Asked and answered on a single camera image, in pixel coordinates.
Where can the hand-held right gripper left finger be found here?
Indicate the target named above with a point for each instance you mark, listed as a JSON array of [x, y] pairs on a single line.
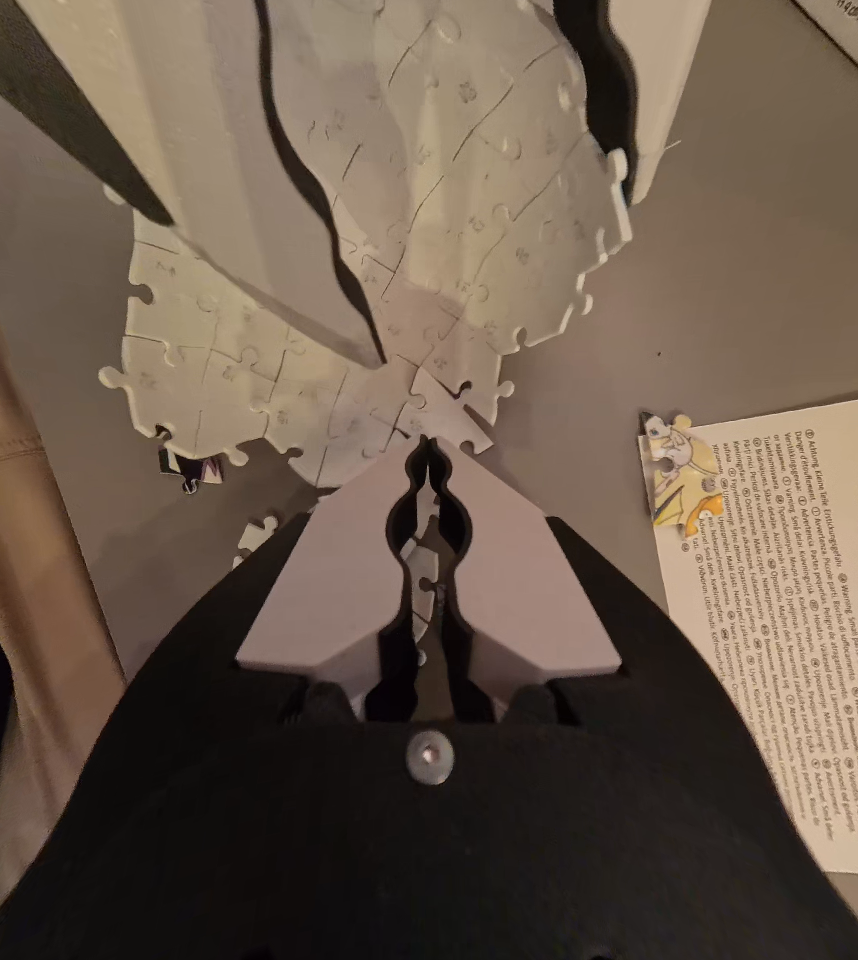
[[324, 600]]

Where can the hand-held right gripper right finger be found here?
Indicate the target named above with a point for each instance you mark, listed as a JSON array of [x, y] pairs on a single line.
[[534, 600]]

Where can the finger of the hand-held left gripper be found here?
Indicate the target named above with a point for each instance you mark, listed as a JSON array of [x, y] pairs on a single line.
[[196, 150], [654, 75]]

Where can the partly built puzzle ball shell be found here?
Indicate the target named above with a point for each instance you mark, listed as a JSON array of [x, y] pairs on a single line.
[[474, 187]]

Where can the black red puzzle piece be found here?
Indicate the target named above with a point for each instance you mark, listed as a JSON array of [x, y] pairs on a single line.
[[192, 469]]

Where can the yellow cream joined puzzle pieces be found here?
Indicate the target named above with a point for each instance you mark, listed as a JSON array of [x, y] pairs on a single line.
[[680, 472]]

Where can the puzzle instruction leaflet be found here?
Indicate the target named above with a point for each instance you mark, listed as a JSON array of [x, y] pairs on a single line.
[[796, 600]]

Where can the person's beige trousers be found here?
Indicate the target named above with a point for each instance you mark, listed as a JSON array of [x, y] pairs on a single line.
[[16, 525]]

